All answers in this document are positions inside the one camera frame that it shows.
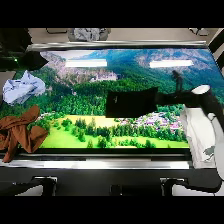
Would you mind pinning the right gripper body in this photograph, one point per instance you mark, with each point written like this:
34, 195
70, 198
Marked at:
166, 98

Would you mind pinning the black T-shirt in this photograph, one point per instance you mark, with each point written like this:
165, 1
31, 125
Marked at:
131, 102

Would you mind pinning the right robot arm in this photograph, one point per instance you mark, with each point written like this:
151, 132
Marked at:
203, 100

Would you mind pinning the white garment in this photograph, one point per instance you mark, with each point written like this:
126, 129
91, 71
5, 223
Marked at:
198, 136

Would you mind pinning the heap of clothes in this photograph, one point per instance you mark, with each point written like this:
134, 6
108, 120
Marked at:
87, 33

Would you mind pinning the light blue shirt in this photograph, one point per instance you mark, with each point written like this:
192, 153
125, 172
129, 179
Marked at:
23, 88

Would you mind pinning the brown garment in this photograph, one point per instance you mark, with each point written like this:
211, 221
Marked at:
20, 130

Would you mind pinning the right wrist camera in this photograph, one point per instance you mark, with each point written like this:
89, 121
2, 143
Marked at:
178, 81

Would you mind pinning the silver frame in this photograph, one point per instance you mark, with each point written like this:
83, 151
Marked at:
100, 164

